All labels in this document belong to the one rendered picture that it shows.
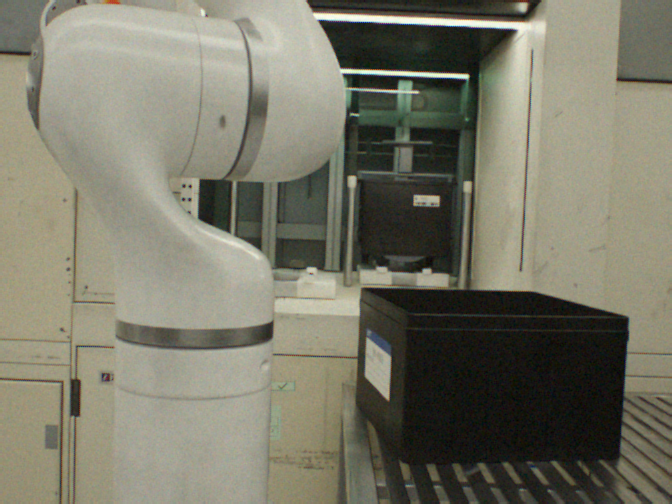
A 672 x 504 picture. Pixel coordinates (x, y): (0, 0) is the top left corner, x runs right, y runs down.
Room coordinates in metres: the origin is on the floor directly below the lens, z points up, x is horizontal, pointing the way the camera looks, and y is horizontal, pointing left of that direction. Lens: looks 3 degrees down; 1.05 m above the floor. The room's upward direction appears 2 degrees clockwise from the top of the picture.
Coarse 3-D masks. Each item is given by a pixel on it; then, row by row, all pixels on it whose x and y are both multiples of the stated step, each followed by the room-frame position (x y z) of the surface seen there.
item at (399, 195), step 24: (384, 144) 1.90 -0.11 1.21; (408, 144) 1.87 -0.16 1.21; (408, 168) 1.87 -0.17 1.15; (360, 192) 1.93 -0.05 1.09; (384, 192) 1.78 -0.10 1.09; (408, 192) 1.78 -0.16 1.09; (432, 192) 1.78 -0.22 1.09; (360, 216) 1.87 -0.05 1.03; (384, 216) 1.78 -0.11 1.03; (408, 216) 1.78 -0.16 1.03; (432, 216) 1.78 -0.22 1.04; (360, 240) 1.80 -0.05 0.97; (384, 240) 1.78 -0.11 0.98; (408, 240) 1.78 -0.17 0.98; (432, 240) 1.78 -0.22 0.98; (432, 264) 1.98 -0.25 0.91
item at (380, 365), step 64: (384, 320) 0.94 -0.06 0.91; (448, 320) 0.84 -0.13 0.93; (512, 320) 0.86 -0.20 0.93; (576, 320) 0.87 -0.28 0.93; (384, 384) 0.93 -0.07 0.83; (448, 384) 0.85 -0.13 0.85; (512, 384) 0.86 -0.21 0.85; (576, 384) 0.87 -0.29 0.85; (448, 448) 0.85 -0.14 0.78; (512, 448) 0.86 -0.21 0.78; (576, 448) 0.87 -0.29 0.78
